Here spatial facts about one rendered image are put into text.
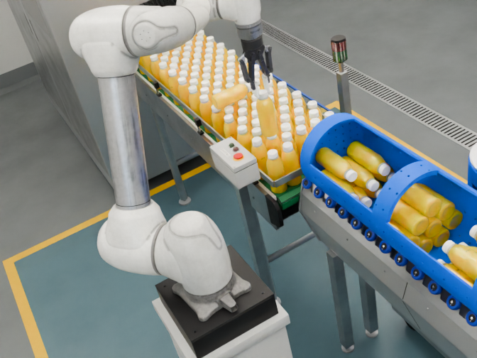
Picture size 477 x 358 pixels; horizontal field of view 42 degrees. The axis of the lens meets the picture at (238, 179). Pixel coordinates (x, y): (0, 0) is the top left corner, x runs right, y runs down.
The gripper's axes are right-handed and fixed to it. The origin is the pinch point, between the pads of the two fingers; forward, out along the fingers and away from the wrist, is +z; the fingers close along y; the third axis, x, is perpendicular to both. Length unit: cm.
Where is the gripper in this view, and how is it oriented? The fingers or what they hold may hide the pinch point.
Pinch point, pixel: (260, 87)
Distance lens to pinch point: 230.2
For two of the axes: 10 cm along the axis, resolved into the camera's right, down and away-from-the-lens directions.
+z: 1.9, 7.8, 6.0
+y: 8.6, -4.3, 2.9
